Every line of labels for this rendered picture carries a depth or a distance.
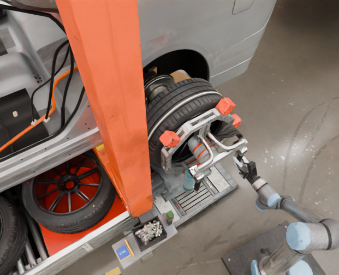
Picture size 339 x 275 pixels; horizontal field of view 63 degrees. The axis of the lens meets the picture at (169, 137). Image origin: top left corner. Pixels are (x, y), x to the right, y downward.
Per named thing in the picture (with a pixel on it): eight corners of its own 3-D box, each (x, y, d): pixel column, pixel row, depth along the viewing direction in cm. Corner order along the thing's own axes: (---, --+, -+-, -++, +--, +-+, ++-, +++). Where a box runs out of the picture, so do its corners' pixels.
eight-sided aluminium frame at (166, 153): (219, 142, 218) (234, 96, 173) (224, 148, 215) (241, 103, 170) (160, 176, 201) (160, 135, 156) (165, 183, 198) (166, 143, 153)
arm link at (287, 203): (360, 228, 118) (290, 192, 185) (330, 228, 118) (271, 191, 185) (358, 255, 118) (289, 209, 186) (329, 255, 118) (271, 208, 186)
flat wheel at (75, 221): (80, 144, 250) (73, 129, 230) (133, 189, 228) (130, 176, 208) (16, 197, 222) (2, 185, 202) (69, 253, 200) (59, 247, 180)
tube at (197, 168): (200, 136, 173) (202, 126, 164) (220, 159, 165) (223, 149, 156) (177, 149, 168) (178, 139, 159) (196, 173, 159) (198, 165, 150)
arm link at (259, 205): (272, 211, 183) (278, 205, 173) (254, 211, 183) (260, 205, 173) (269, 198, 188) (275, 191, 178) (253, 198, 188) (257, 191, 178)
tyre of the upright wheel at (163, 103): (116, 146, 187) (174, 145, 238) (133, 173, 176) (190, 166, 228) (171, 66, 158) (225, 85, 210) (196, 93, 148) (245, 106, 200)
